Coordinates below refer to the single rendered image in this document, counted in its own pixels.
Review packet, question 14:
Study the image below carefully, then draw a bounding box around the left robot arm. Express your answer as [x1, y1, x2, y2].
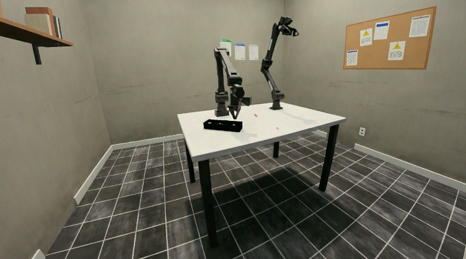
[260, 16, 293, 110]

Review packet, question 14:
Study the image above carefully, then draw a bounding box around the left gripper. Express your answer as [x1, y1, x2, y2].
[281, 26, 299, 37]

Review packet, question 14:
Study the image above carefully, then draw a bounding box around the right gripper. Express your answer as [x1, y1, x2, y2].
[227, 96, 242, 120]

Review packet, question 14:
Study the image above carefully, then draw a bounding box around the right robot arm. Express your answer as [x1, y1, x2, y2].
[214, 47, 252, 114]

